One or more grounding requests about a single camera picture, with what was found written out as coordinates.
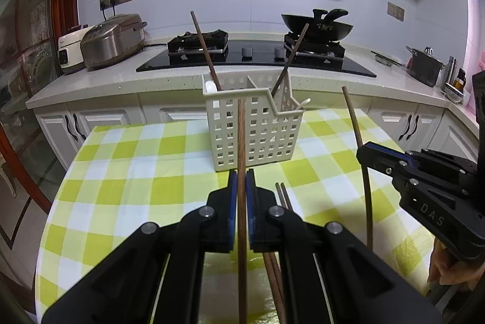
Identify black glass gas cooktop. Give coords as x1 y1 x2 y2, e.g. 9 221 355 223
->
135 39 377 78

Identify black burner grate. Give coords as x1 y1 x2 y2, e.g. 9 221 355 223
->
284 32 346 60
167 30 230 57

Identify silver brown rice cooker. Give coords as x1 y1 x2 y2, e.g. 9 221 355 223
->
80 14 148 69

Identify white lower kitchen cabinets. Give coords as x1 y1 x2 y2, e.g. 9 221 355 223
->
34 93 480 173

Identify person's right hand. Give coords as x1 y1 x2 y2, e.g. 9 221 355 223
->
427 238 472 287

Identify patterned ceramic bowl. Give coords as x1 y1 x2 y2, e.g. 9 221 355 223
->
445 83 465 104

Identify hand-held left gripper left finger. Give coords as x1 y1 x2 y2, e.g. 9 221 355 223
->
42 169 239 324

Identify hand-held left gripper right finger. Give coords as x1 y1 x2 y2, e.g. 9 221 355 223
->
246 168 443 324

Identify steel stock pot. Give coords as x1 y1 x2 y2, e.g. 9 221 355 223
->
406 46 446 87

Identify steel thermos bottle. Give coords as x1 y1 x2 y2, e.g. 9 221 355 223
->
441 56 458 89

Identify black wok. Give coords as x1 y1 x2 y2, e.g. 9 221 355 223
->
281 14 355 43

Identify brown wooden chopstick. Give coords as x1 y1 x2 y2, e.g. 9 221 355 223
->
236 98 249 324
263 252 282 324
275 182 290 213
267 252 287 324
342 86 374 248
279 182 295 213
189 10 222 93
270 23 310 96

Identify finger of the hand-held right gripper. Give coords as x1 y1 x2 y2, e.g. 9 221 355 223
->
356 144 409 179
365 142 475 177

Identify white plastic utensil basket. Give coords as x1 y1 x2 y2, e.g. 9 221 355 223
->
202 73 304 173

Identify white stone countertop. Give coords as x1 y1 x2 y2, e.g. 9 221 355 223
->
26 43 474 120

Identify black spatula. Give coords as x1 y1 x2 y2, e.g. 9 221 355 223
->
313 8 349 26

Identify green checked tablecloth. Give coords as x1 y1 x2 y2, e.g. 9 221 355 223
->
34 108 448 324

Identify white kitchen appliance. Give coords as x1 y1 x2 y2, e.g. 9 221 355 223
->
58 25 95 74

